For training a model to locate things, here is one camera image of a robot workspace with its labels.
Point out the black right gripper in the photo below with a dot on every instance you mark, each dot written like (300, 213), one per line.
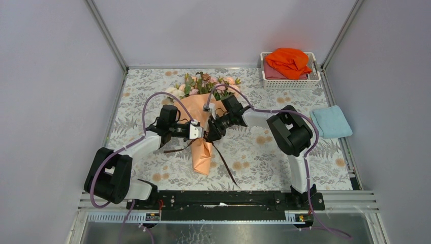
(215, 131)

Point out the brown kraft wrapping paper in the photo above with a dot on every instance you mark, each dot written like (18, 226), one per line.
(194, 105)

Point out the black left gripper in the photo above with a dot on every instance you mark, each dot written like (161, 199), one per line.
(188, 124)

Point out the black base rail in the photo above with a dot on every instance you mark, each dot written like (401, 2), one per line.
(288, 206)

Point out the dark brown ribbon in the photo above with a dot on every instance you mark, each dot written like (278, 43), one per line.
(222, 158)

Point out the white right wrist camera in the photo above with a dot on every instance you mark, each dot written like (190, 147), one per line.
(209, 110)

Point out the light blue towel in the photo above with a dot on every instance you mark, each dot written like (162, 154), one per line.
(331, 122)

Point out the white perforated plastic basket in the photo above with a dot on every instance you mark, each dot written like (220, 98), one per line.
(309, 83)

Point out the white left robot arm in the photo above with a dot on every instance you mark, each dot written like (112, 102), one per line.
(110, 175)

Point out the pink folded cloth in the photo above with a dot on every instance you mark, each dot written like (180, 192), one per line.
(271, 73)

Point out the pink fake flower stem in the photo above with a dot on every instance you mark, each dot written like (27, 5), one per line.
(234, 86)

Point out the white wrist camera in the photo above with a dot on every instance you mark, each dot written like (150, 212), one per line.
(209, 110)
(195, 130)

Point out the pink fake flower bunch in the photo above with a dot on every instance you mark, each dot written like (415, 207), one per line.
(200, 84)

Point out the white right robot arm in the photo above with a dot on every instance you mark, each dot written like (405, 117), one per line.
(289, 130)

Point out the orange folded cloth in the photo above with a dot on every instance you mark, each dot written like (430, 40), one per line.
(290, 62)

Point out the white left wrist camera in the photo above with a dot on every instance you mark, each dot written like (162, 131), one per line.
(195, 130)

